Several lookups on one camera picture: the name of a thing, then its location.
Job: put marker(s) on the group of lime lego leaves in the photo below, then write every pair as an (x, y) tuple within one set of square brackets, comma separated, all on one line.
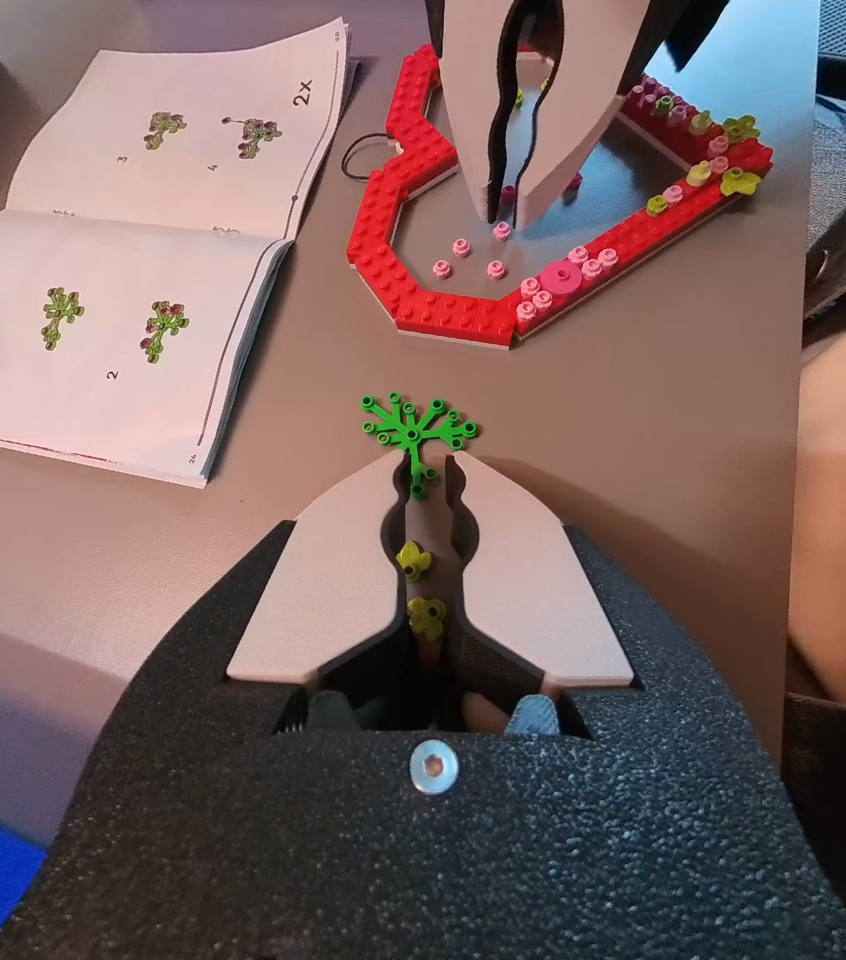
[(414, 559)]

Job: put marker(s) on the red lego heart frame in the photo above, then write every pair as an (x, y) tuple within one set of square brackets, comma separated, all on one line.
[(423, 315)]

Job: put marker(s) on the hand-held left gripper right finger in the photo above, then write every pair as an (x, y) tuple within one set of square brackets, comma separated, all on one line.
[(543, 600)]

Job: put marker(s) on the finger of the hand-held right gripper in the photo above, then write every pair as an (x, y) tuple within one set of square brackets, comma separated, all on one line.
[(588, 67), (472, 75)]

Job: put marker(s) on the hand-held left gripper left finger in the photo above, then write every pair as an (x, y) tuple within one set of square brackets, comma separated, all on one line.
[(318, 600)]

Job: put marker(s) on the green lego plant piece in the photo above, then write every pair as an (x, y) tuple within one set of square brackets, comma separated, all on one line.
[(412, 435)]

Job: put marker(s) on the lego instruction booklet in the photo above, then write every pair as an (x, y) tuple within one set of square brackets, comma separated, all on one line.
[(130, 315)]

